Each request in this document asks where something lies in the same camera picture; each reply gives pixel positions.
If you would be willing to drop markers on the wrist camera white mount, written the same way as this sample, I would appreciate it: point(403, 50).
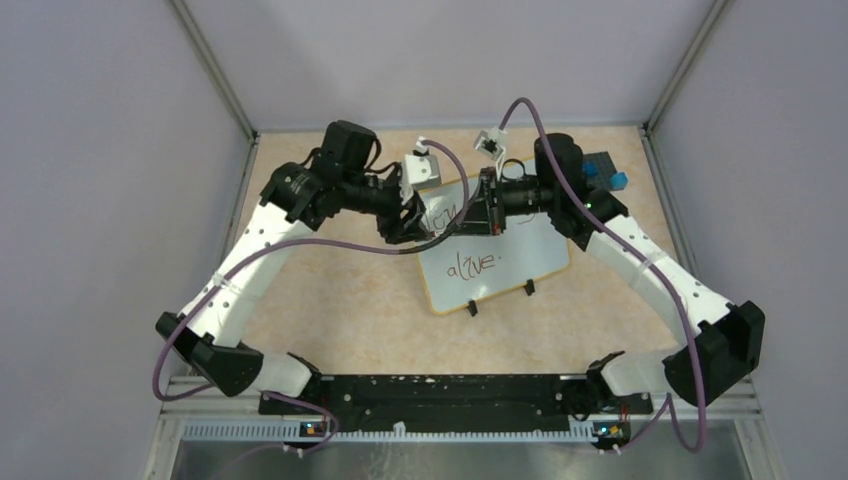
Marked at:
point(419, 170)
point(492, 144)

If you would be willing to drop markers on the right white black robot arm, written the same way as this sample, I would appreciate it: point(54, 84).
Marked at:
point(720, 341)

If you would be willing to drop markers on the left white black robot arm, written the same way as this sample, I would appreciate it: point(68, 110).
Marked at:
point(299, 197)

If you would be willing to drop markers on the grey lego baseplate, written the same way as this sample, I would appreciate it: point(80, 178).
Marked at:
point(606, 168)

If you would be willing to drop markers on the white cable duct strip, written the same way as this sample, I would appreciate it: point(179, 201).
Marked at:
point(290, 431)

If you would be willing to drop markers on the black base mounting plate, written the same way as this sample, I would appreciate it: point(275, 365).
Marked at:
point(468, 403)

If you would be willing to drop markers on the light blue lego brick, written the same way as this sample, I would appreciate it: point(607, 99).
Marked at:
point(618, 181)

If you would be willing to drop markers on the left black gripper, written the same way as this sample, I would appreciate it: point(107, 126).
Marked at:
point(393, 227)

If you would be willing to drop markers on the yellow-framed whiteboard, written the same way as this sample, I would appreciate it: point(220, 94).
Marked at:
point(463, 271)

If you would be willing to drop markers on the aluminium frame rail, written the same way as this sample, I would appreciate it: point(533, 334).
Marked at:
point(628, 447)

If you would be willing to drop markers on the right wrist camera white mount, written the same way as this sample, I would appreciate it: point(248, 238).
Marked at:
point(492, 144)

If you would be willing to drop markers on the dark blue lego brick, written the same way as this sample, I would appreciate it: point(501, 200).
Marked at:
point(590, 169)

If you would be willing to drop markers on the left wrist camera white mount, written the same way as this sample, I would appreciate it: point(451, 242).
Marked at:
point(419, 170)

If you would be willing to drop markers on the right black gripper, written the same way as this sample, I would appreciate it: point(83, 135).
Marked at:
point(482, 215)

